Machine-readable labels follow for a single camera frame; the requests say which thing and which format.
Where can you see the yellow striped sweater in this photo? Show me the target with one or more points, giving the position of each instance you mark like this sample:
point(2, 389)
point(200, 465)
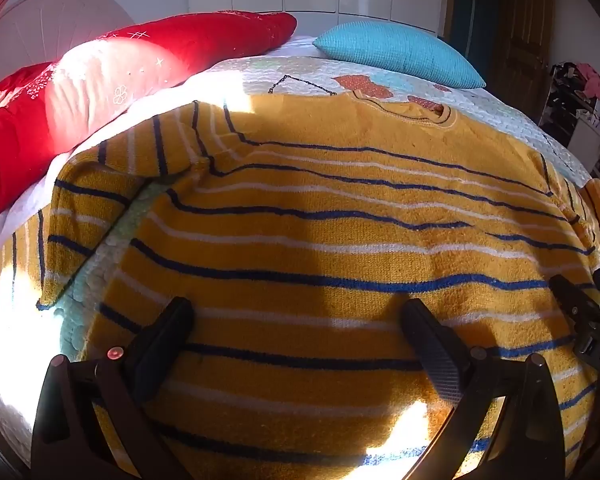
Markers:
point(330, 240)

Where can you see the cluttered shelf unit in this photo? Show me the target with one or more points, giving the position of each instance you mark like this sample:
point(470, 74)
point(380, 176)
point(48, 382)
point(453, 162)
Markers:
point(575, 110)

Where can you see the dark teal panel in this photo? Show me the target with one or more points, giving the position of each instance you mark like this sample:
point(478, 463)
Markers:
point(472, 5)

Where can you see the brown wooden door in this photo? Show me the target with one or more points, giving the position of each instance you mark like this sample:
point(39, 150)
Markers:
point(522, 35)

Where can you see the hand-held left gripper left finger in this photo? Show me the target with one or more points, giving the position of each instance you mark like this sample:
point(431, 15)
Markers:
point(162, 345)

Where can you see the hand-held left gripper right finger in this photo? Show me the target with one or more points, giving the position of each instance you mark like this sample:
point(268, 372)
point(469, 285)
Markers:
point(432, 350)

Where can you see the turquoise pillow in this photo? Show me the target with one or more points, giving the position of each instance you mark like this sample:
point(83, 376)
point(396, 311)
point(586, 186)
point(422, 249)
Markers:
point(400, 52)

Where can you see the pink cloth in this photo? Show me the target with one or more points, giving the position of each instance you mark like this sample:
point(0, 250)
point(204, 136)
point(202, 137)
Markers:
point(594, 82)

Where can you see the white round headboard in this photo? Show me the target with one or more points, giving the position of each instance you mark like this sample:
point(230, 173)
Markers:
point(55, 15)

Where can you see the heart print quilted bedspread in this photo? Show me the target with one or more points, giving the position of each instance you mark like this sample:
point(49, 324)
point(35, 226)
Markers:
point(305, 72)

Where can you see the red embroidered quilt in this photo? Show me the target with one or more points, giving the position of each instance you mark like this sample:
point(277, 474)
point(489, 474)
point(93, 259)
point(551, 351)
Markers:
point(105, 85)

